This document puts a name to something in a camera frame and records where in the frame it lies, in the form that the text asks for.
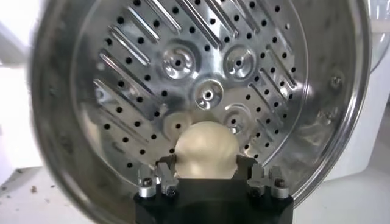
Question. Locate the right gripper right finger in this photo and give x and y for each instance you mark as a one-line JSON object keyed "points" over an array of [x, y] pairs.
{"points": [[259, 182]]}

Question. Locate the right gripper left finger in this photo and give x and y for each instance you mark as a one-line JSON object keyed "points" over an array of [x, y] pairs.
{"points": [[167, 185]]}

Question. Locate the white steamed baozi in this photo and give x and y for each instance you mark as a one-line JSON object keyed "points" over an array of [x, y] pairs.
{"points": [[207, 149]]}

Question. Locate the glass pot lid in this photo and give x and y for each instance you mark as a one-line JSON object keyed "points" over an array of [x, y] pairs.
{"points": [[381, 36]]}

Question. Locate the stainless steel steamer basket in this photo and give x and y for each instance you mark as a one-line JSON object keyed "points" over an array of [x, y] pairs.
{"points": [[137, 91]]}

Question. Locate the white electric cooking pot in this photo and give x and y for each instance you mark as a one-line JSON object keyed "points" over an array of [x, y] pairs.
{"points": [[362, 131]]}

